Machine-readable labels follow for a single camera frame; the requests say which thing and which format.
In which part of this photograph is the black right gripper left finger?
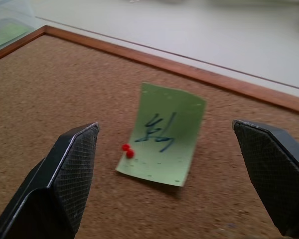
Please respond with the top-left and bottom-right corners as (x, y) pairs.
(0, 121), (101, 239)

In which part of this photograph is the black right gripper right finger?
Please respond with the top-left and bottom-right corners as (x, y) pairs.
(231, 119), (299, 237)

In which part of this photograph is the green sticky note with writing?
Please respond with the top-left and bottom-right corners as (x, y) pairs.
(115, 82), (207, 188)

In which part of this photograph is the green note in clear box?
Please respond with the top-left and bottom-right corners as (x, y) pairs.
(0, 17), (32, 49)

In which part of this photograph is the clear plastic box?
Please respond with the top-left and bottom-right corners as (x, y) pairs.
(0, 0), (44, 56)

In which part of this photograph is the red pushpin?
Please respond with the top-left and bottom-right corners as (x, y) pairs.
(121, 143), (136, 159)

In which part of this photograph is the cork board with wooden frame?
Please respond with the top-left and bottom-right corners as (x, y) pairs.
(0, 24), (299, 239)

